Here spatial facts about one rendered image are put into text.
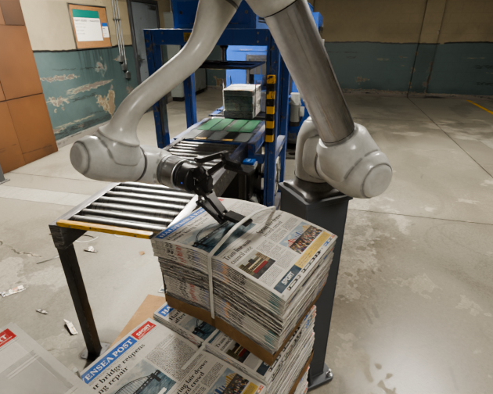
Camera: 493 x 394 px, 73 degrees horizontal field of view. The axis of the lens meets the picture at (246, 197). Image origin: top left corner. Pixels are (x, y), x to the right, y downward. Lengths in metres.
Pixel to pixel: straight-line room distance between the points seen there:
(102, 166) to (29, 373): 0.43
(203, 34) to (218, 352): 0.79
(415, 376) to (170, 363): 1.42
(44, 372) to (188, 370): 0.34
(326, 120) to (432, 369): 1.53
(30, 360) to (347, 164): 0.81
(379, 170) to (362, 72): 8.92
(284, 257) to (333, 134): 0.37
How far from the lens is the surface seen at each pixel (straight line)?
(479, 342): 2.38
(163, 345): 0.94
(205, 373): 0.87
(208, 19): 0.94
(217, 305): 0.86
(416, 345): 2.20
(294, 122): 4.60
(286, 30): 0.84
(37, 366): 0.66
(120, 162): 0.85
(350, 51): 9.81
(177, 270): 0.90
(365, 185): 0.98
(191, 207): 1.57
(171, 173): 0.90
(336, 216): 1.29
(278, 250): 0.81
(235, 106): 3.24
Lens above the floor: 1.53
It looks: 26 degrees down
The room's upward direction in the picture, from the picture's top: straight up
